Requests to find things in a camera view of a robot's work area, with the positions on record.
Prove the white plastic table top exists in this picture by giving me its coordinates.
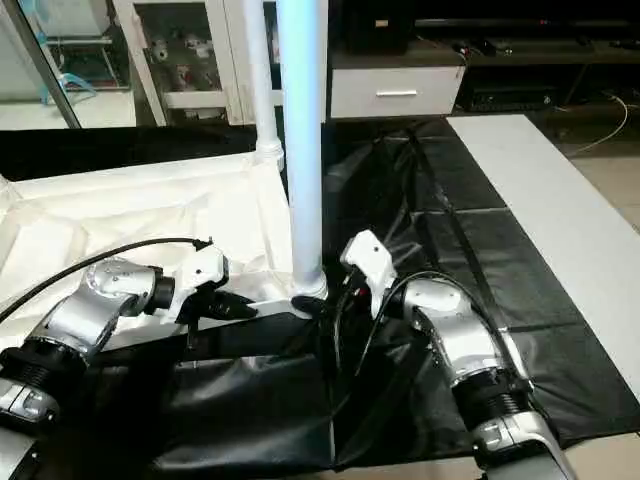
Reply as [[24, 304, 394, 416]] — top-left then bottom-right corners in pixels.
[[0, 149, 331, 356]]

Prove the white plastic table leg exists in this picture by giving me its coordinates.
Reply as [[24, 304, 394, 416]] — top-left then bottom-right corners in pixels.
[[244, 0, 286, 171], [275, 0, 330, 301]]

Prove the black shiny table mat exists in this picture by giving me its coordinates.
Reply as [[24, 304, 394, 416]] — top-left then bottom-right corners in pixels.
[[0, 117, 640, 474]]

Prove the white drawer unit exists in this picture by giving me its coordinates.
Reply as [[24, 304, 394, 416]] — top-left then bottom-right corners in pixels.
[[327, 64, 466, 119]]

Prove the white glass door cabinet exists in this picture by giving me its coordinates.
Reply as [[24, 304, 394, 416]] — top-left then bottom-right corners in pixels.
[[112, 0, 331, 126]]

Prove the white side table board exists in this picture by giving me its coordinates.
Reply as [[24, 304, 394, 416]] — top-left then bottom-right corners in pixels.
[[444, 113, 640, 369]]

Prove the black box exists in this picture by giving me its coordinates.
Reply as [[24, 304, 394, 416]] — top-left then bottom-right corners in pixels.
[[347, 14, 409, 55]]

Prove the light blue plastic stool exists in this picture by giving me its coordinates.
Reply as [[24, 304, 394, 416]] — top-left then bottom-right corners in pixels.
[[38, 72, 96, 106]]

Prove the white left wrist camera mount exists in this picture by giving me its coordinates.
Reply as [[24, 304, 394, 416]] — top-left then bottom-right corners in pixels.
[[172, 247, 231, 326]]

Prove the glass tank metal frame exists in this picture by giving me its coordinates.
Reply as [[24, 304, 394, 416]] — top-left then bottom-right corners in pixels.
[[44, 34, 131, 91]]

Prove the white floor cable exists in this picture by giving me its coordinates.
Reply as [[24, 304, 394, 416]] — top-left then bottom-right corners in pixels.
[[567, 92, 631, 156]]

